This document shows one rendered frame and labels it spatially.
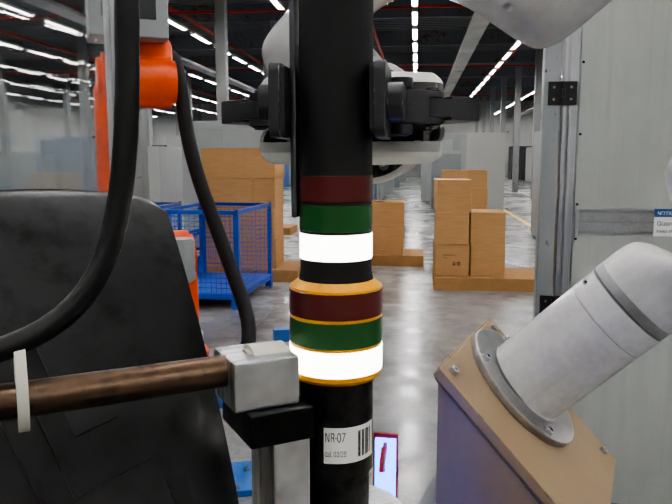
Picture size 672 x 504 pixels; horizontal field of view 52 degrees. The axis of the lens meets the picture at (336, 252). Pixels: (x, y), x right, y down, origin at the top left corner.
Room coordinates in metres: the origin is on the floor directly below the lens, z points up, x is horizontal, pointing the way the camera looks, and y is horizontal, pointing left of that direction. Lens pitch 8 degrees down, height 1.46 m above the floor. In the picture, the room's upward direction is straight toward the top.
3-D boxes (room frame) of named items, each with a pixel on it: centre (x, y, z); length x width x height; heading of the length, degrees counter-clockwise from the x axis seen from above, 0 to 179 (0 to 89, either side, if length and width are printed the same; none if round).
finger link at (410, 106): (0.33, -0.03, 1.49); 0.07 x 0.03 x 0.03; 172
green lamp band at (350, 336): (0.32, 0.00, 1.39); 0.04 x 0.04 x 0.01
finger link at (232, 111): (0.39, 0.03, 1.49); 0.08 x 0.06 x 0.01; 112
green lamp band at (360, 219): (0.32, 0.00, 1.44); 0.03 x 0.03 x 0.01
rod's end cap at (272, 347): (0.30, 0.03, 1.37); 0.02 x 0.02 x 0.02; 27
